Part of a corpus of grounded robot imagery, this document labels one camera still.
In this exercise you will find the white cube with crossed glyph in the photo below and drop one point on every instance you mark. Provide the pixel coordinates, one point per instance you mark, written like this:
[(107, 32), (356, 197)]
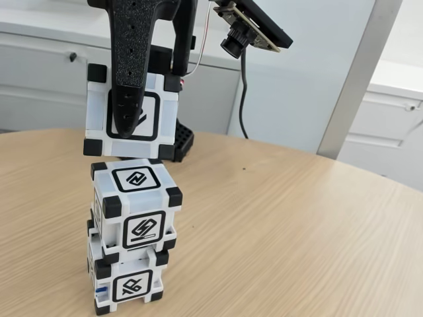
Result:
[(132, 285)]

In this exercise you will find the small silver cabinet lock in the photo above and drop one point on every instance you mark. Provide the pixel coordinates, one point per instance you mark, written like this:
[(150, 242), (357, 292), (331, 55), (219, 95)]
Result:
[(410, 107)]

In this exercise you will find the black cabinet key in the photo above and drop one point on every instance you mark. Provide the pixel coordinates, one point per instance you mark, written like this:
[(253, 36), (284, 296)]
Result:
[(73, 57)]

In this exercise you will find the white low cabinet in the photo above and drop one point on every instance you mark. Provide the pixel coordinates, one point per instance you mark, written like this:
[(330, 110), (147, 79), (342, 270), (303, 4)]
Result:
[(39, 82)]

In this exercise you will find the camera module on black mount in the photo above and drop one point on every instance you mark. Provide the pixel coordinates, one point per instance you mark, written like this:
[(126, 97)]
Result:
[(257, 26)]

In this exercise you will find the grey metal post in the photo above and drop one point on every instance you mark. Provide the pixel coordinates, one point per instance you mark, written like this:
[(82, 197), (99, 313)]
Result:
[(357, 82)]

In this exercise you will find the white cube with lamp glyph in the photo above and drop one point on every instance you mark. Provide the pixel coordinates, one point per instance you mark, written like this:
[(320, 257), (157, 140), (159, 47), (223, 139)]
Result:
[(158, 115)]

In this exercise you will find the white cube with lightning glyph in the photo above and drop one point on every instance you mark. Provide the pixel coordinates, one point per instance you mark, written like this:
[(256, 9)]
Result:
[(135, 180)]

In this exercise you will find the white cabinet with drawers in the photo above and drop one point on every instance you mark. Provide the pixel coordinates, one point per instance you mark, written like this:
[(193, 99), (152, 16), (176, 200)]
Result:
[(413, 165)]

